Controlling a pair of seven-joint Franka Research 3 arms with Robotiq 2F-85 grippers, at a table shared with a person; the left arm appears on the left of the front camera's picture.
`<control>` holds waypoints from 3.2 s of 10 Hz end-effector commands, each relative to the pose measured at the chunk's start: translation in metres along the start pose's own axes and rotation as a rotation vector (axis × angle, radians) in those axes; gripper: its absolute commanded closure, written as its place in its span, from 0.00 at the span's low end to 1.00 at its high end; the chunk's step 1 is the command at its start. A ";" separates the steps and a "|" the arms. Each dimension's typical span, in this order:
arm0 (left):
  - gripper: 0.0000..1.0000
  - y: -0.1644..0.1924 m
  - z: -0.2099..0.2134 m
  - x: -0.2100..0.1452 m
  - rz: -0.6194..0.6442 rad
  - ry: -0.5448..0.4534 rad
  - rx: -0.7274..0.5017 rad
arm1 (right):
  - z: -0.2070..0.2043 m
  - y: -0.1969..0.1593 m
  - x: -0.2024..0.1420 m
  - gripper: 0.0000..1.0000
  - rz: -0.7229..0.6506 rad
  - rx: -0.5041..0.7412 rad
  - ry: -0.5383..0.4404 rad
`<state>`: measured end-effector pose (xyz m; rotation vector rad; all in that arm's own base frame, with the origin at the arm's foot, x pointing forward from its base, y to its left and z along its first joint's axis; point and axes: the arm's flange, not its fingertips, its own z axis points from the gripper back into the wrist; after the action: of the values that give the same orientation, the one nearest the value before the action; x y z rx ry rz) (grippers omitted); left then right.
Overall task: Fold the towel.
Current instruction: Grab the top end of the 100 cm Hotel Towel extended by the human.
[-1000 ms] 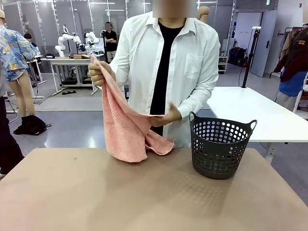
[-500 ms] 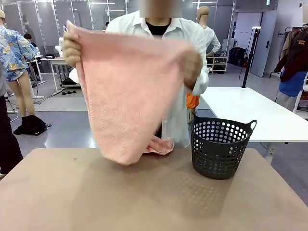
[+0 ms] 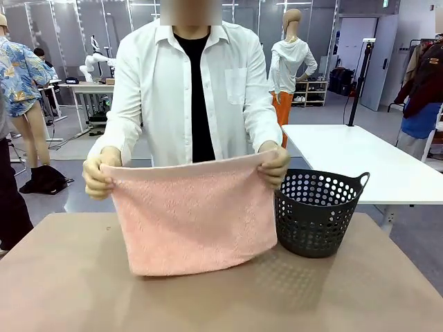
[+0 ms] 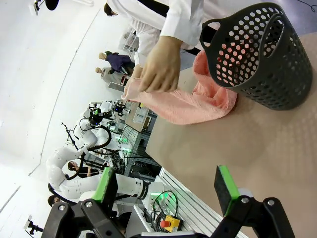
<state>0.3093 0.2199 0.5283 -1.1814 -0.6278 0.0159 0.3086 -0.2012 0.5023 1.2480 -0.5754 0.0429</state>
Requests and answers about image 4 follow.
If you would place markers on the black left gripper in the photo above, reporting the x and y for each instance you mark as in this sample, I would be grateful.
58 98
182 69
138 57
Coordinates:
97 117

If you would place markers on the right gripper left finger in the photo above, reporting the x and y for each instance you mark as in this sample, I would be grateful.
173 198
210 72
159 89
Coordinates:
109 188

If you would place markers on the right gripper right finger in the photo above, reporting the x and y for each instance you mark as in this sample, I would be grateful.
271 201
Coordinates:
226 191

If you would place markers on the pink terry towel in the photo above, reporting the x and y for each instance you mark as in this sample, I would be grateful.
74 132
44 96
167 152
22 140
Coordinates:
178 106

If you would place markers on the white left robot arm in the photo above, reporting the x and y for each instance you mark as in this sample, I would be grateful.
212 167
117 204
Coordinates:
74 184

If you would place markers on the person's left forearm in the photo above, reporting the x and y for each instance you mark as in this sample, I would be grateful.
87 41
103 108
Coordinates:
180 22

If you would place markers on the person's right hand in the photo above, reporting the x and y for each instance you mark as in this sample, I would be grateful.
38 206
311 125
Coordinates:
137 71

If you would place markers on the person's left hand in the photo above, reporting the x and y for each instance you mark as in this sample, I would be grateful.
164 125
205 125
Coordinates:
162 67

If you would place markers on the seated person in black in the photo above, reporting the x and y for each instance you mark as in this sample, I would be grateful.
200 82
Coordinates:
83 171

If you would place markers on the black tripod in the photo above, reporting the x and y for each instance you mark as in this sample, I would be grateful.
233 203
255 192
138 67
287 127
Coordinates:
70 135

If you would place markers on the labelled cardboard box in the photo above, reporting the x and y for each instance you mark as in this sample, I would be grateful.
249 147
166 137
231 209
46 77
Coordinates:
137 116

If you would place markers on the mannequin in beige clothes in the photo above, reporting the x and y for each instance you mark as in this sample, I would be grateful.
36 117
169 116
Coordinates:
106 73

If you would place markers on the grey equipment cabinet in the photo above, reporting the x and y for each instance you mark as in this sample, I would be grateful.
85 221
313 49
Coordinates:
138 151

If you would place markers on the dark-haired bystander head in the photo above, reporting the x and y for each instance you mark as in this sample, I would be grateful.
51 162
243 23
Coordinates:
53 200

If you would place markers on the yellow emergency stop box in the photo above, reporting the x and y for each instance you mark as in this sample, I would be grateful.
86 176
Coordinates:
171 223

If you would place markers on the clear plastic storage bin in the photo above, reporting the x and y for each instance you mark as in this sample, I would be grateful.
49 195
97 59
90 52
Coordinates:
128 41

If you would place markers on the person in white shirt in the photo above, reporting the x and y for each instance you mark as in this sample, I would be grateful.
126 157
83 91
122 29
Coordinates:
146 32

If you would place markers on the bystander with glasses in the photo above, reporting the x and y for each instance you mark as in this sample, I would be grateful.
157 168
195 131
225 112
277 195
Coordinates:
109 10

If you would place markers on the dark grey perforated basket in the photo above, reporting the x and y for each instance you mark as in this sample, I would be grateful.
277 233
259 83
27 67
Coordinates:
284 81

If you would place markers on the black camera on stand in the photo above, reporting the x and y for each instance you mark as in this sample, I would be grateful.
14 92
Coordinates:
52 3
32 226

